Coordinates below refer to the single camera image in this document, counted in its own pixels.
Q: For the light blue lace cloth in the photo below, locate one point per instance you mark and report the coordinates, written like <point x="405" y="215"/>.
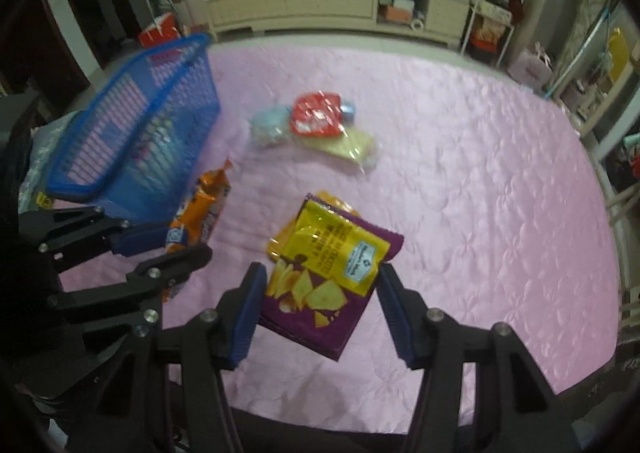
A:
<point x="42" y="153"/>

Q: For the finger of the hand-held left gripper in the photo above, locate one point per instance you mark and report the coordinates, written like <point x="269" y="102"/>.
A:
<point x="142" y="239"/>
<point x="150" y="283"/>

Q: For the clear bag of light-blue candies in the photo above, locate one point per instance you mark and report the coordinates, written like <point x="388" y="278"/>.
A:
<point x="270" y="128"/>

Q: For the blue plastic basket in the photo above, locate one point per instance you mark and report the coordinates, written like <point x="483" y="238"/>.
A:
<point x="190" y="83"/>

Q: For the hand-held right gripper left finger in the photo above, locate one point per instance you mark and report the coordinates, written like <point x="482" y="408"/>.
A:
<point x="245" y="318"/>

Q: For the beige TV cabinet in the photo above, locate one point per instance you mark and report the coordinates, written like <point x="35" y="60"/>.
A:
<point x="300" y="3"/>

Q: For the orange storage box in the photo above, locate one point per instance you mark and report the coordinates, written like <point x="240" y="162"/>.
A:
<point x="396" y="14"/>

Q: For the white rack with boxes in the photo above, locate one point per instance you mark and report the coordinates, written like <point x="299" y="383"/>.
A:
<point x="492" y="13"/>

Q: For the pink quilted blanket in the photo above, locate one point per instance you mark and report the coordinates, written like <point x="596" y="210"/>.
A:
<point x="475" y="183"/>

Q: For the pale yellow snack packet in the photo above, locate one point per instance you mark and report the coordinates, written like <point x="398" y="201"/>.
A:
<point x="350" y="148"/>

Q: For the pink bag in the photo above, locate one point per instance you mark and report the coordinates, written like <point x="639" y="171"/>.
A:
<point x="530" y="69"/>

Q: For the red snack packet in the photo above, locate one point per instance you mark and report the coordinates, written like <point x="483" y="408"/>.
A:
<point x="315" y="113"/>

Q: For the orange snack packet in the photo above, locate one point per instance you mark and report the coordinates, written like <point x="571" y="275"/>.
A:
<point x="205" y="203"/>

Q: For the red paper bag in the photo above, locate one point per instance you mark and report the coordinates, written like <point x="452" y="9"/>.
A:
<point x="159" y="32"/>

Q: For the small blue snack packet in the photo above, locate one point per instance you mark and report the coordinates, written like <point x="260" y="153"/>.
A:
<point x="348" y="109"/>

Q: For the purple and yellow chips bag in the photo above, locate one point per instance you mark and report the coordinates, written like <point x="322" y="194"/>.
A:
<point x="320" y="243"/>

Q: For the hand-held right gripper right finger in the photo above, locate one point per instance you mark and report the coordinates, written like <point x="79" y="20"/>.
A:
<point x="400" y="318"/>

